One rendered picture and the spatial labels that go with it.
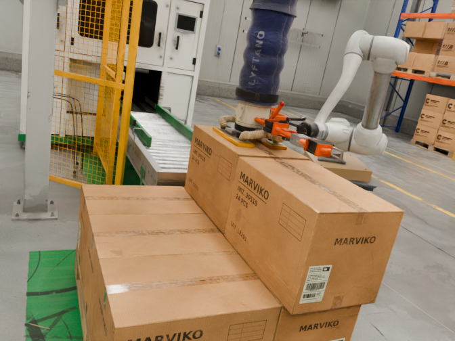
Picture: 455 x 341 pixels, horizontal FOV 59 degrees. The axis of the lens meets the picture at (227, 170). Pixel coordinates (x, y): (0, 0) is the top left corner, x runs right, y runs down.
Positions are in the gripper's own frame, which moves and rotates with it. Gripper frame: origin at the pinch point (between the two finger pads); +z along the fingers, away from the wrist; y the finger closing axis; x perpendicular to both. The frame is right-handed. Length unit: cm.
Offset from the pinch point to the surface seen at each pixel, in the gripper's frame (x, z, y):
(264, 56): 17.8, 4.7, -30.9
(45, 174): 137, 98, 77
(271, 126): -1.7, 4.4, -0.6
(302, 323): -59, 8, 63
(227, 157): 5.7, 20.7, 17.8
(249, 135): 7.4, 10.2, 6.4
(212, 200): 12.7, 21.0, 42.9
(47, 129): 137, 98, 43
